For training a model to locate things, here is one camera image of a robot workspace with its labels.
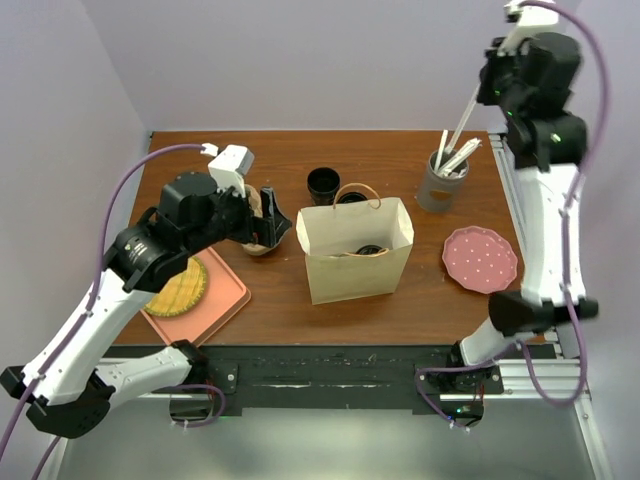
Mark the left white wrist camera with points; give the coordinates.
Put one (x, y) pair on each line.
(229, 166)

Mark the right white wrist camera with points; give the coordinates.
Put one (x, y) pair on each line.
(528, 21)

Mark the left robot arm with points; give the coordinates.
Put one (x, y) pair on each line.
(63, 390)

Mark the stack of black cups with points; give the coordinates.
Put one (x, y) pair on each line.
(323, 183)

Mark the pink dotted plate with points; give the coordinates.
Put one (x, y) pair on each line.
(479, 260)

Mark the brown paper bag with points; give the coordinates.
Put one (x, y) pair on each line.
(330, 235)

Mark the yellow woven round mat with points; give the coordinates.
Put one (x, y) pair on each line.
(181, 293)

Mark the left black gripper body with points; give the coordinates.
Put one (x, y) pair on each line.
(250, 226)

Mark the grey straw holder cup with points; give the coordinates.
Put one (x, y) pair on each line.
(436, 193)

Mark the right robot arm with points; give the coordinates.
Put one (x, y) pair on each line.
(530, 81)

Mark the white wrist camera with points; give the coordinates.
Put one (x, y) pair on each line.
(528, 21)
(229, 166)

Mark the black coffee lid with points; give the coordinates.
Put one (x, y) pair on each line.
(371, 250)

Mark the pink plastic tray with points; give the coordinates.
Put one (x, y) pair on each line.
(224, 297)

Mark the aluminium frame rail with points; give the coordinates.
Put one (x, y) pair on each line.
(558, 378)

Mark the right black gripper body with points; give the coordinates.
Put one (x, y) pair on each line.
(498, 84)

